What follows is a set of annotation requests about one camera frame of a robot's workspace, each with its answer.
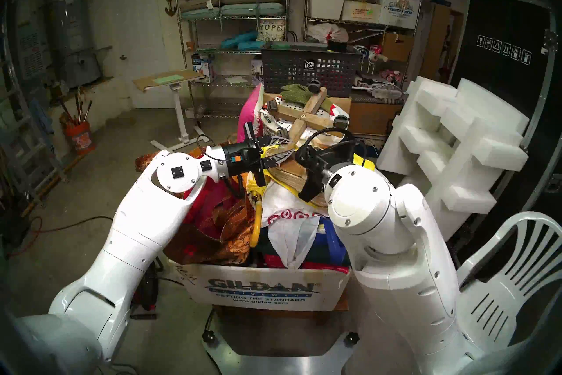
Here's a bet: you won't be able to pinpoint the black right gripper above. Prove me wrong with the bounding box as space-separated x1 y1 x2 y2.
296 140 356 204

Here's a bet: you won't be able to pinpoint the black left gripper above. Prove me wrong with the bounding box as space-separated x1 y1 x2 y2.
224 121 296 189

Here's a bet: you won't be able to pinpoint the tan espadrille wedge sandal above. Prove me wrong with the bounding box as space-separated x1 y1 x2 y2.
266 146 330 208

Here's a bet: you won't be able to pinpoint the pink white pillow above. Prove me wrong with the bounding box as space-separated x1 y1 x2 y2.
236 83 265 153

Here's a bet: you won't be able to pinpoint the wooden cross caster dolly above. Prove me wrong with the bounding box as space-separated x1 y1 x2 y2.
266 79 351 151

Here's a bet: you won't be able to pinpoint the white red-target plastic bag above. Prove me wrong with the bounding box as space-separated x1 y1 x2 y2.
262 183 330 270

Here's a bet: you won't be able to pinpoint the green knit gloves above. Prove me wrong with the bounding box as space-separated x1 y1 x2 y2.
280 83 334 112

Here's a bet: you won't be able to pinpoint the yellow cloth bag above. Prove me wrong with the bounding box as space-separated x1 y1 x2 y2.
246 138 377 203

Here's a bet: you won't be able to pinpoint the dark blue rug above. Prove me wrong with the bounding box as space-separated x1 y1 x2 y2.
349 136 382 158

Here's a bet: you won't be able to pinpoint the red fabric item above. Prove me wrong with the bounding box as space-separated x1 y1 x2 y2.
263 253 352 274

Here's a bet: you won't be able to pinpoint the dark mesh plastic basket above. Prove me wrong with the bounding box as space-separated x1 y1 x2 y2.
261 42 361 99

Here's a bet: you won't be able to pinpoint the brown wooden chest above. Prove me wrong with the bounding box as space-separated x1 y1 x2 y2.
347 91 407 137

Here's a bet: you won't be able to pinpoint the red gold patterned bag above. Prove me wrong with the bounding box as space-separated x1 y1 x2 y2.
134 142 259 267

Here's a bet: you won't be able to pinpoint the blue white appliance box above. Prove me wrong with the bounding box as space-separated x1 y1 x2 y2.
191 53 216 84

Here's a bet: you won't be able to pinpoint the teal foam pads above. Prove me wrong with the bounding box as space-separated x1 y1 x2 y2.
221 31 266 50

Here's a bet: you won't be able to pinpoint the HOPE printed pillow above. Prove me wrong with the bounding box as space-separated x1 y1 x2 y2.
257 19 286 43

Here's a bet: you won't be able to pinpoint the white red plastic bag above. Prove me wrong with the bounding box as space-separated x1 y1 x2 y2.
307 23 349 44

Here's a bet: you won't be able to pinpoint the white overbed table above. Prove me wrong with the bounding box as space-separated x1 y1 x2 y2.
133 69 210 156

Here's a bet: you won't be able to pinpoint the mint seat cushion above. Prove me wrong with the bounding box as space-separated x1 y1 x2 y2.
180 3 286 20

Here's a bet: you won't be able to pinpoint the white Gildan cardboard box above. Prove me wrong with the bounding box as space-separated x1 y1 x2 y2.
169 258 354 313

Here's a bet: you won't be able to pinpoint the white storage bin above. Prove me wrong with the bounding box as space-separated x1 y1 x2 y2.
310 0 346 20

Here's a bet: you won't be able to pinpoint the white foam packing block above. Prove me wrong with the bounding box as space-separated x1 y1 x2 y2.
377 76 530 243

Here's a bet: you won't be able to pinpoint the white labelled carton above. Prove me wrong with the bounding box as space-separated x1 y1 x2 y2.
342 0 382 24

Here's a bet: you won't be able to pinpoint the white door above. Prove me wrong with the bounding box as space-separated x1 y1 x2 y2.
107 0 171 109

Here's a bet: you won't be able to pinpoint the white Gildan carton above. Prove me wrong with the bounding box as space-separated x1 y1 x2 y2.
378 0 421 30

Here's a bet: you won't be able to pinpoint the brown wooden cabinet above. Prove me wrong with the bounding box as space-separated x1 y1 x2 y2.
419 3 464 85

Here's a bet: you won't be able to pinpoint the orange bucket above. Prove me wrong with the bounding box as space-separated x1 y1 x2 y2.
64 120 95 154

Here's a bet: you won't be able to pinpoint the black flight case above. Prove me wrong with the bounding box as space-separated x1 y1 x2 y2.
448 0 562 256

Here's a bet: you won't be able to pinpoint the aluminium ladder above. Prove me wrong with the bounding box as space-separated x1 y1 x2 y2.
0 40 68 208

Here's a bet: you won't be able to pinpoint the white plastic chair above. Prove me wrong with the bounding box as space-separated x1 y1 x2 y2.
457 211 562 344

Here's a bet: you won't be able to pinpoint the grey water heater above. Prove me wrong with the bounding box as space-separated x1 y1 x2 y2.
49 0 102 89

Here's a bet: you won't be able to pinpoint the blue cloth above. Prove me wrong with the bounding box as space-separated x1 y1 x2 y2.
30 98 54 135

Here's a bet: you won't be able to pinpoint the grey furnace unit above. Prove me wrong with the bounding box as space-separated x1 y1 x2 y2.
15 23 48 80

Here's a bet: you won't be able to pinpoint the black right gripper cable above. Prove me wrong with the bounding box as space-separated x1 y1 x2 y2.
305 127 357 160

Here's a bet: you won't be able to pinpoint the yellow tube handle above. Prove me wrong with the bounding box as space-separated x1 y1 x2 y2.
250 198 264 247

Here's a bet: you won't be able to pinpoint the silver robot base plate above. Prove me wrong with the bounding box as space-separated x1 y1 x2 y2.
202 330 360 375

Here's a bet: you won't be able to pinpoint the red black cord reel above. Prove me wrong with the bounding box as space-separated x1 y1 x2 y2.
132 264 159 321

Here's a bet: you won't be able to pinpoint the black floor cable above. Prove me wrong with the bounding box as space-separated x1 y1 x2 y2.
42 215 115 243

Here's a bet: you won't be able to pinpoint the red floor cord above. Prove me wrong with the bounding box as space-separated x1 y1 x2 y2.
11 215 44 257

